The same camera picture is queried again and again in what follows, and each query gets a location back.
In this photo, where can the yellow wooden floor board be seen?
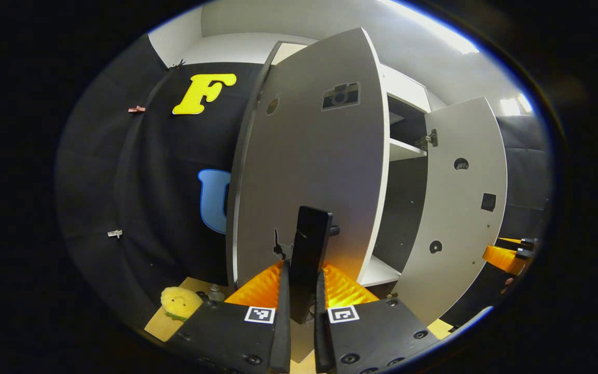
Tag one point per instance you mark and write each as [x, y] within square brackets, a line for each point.
[195, 284]

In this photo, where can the short ceiling light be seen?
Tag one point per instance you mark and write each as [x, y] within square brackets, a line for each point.
[517, 105]

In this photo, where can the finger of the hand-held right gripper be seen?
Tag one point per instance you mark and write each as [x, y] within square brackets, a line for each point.
[527, 242]
[504, 258]

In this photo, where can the beige cabinet door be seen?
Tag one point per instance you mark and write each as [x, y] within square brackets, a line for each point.
[460, 208]
[320, 166]

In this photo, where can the pink clip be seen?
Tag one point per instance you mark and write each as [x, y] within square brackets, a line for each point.
[136, 109]

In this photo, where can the yellow plush toy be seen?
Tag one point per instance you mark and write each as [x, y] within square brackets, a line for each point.
[180, 304]

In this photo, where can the white cabinet shelf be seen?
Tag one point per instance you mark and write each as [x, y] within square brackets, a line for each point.
[379, 271]
[405, 149]

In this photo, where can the black backdrop cloth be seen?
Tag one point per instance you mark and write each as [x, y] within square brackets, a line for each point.
[525, 176]
[122, 182]

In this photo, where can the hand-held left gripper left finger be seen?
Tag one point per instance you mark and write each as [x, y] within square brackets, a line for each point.
[281, 337]

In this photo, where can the small clear bottle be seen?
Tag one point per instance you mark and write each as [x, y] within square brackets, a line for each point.
[216, 294]

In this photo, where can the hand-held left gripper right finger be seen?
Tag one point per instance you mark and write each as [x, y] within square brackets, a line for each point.
[322, 343]

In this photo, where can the white clip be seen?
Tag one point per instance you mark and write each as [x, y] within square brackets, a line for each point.
[115, 234]

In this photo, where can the black clip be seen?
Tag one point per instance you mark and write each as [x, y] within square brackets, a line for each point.
[177, 65]

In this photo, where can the metal door hinge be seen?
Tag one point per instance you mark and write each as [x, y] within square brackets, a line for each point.
[427, 139]

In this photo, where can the beige double-door shoe cabinet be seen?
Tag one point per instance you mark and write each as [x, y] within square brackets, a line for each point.
[405, 88]

